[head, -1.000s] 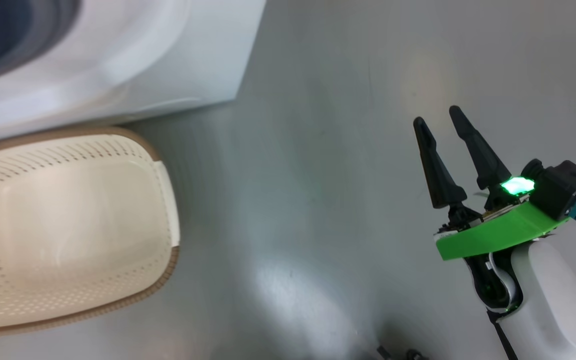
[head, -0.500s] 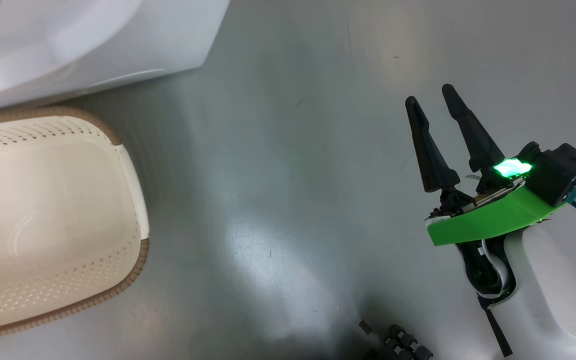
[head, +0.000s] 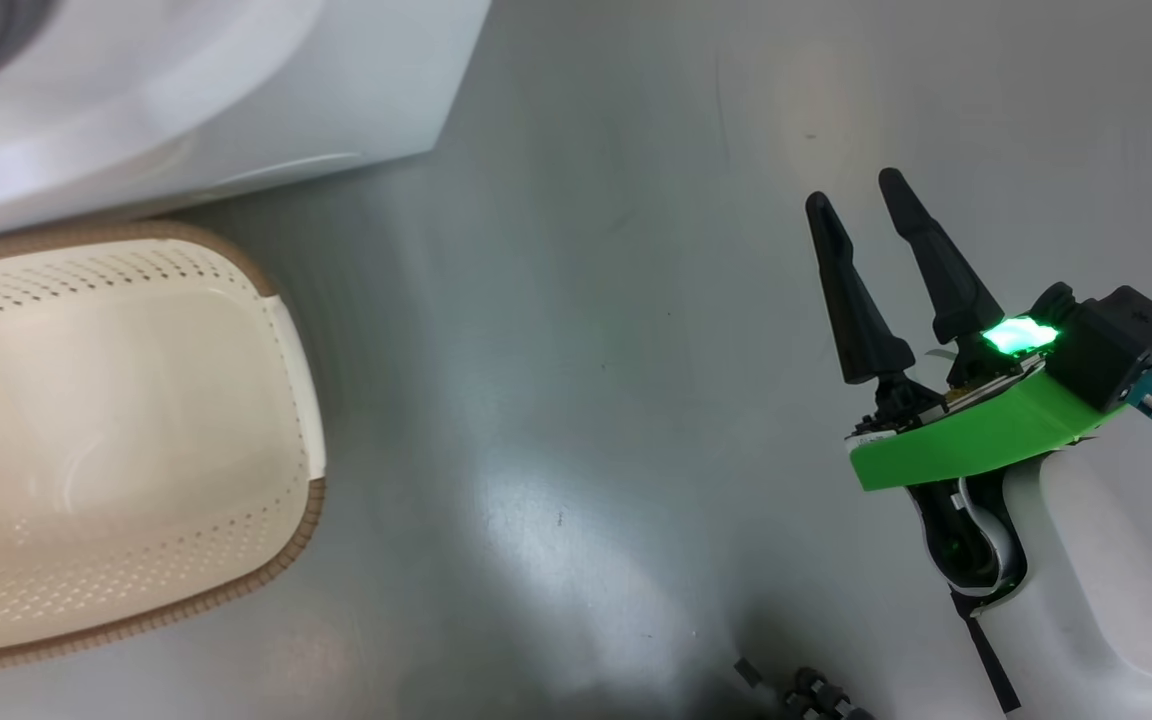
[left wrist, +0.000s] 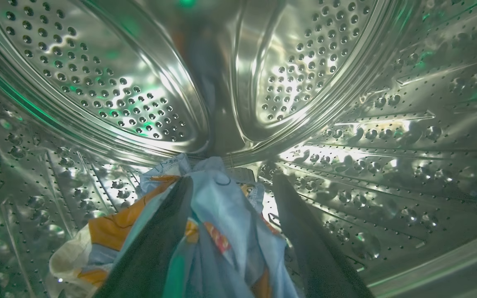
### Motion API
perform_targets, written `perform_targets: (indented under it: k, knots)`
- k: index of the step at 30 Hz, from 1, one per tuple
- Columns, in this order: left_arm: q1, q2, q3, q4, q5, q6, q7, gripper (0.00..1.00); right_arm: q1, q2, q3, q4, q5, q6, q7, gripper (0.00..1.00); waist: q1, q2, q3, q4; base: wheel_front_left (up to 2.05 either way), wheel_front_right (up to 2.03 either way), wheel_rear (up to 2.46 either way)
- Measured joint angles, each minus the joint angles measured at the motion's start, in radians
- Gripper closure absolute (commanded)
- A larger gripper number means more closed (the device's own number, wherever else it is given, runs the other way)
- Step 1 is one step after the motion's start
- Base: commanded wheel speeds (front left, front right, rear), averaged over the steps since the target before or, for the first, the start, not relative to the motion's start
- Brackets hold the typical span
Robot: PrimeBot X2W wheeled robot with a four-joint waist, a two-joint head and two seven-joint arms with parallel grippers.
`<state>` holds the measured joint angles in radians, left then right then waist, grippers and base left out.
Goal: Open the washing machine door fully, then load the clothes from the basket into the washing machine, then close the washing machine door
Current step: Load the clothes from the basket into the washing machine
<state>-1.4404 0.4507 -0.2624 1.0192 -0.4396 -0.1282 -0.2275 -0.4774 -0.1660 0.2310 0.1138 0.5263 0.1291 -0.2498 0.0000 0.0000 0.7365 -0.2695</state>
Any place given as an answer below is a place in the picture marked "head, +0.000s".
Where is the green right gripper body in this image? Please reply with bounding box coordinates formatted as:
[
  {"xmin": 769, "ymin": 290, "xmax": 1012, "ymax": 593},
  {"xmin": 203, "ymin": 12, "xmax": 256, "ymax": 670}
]
[{"xmin": 846, "ymin": 315, "xmax": 1128, "ymax": 493}]

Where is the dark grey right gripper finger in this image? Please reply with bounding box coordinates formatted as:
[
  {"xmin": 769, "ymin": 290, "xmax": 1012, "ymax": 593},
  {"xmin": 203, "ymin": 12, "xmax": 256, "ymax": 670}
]
[
  {"xmin": 878, "ymin": 167, "xmax": 1007, "ymax": 347},
  {"xmin": 804, "ymin": 192, "xmax": 918, "ymax": 387}
]

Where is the white washing machine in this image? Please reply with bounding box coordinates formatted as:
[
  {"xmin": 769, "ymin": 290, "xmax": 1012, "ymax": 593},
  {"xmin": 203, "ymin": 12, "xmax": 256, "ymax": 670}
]
[{"xmin": 0, "ymin": 0, "xmax": 493, "ymax": 247}]

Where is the cream perforated laundry basket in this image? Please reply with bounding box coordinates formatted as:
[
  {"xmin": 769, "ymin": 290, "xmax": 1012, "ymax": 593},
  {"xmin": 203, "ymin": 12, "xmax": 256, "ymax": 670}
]
[{"xmin": 0, "ymin": 220, "xmax": 328, "ymax": 674}]

